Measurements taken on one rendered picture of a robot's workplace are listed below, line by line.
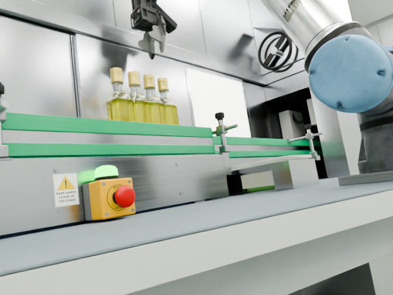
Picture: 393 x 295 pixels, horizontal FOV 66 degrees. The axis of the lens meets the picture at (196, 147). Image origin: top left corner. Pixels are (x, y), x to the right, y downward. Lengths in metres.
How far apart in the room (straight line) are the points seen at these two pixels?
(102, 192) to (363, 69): 0.47
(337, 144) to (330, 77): 1.13
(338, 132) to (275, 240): 1.38
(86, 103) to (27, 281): 0.81
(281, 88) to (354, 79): 1.30
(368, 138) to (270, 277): 0.39
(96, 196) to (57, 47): 0.61
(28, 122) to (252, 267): 0.47
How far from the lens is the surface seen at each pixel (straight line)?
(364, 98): 0.54
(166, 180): 0.75
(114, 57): 1.12
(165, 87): 1.02
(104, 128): 0.70
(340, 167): 1.67
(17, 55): 1.01
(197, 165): 0.83
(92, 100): 1.02
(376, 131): 0.67
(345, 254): 0.46
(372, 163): 0.66
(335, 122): 1.67
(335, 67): 0.55
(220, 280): 0.33
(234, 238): 0.28
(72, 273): 0.24
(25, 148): 0.63
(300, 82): 1.78
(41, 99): 0.99
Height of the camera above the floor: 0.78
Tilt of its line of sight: 8 degrees up
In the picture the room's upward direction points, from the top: 8 degrees counter-clockwise
